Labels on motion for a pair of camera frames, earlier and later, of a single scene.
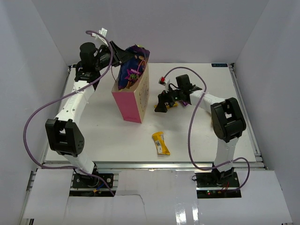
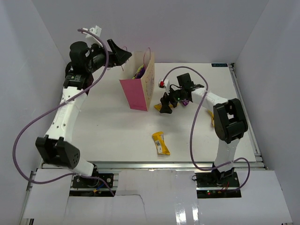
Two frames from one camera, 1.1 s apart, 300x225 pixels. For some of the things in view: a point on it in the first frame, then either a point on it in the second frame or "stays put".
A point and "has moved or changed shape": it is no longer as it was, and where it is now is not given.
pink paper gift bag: x=133 y=101 -> x=138 y=83
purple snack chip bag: x=131 y=70 has moved or changed shape
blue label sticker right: x=219 y=65 stays put
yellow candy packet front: x=158 y=138 stays put
